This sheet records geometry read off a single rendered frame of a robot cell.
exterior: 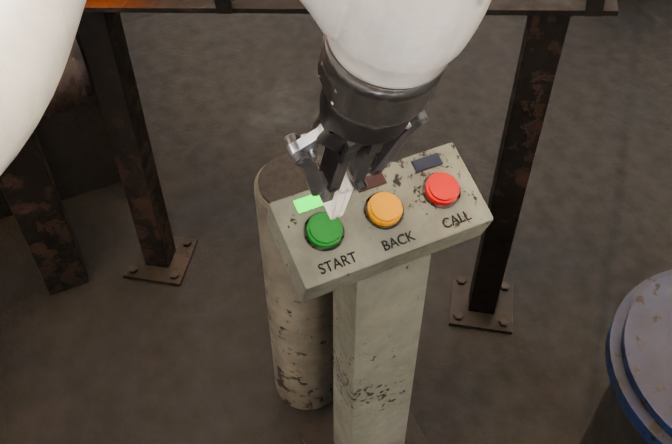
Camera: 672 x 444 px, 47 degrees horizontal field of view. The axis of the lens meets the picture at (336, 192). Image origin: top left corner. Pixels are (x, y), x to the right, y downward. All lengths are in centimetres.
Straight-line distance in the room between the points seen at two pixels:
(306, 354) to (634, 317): 50
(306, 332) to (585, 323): 61
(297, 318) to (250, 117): 85
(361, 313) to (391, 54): 52
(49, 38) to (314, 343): 100
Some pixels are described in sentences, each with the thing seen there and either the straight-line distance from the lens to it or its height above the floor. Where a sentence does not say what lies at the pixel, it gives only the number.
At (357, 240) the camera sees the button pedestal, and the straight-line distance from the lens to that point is 86.
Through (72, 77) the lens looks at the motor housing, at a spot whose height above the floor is 49.
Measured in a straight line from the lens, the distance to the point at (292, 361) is 128.
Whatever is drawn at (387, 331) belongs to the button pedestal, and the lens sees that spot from 101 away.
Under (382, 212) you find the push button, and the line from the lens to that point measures 86.
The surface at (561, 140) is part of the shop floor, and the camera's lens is 192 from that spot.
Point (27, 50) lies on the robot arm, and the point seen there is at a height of 111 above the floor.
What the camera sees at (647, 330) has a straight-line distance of 105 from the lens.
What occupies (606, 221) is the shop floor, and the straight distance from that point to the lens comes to 176.
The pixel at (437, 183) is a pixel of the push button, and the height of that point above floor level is 61.
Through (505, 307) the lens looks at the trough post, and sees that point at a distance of 155.
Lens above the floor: 125
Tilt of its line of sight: 46 degrees down
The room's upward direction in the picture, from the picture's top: straight up
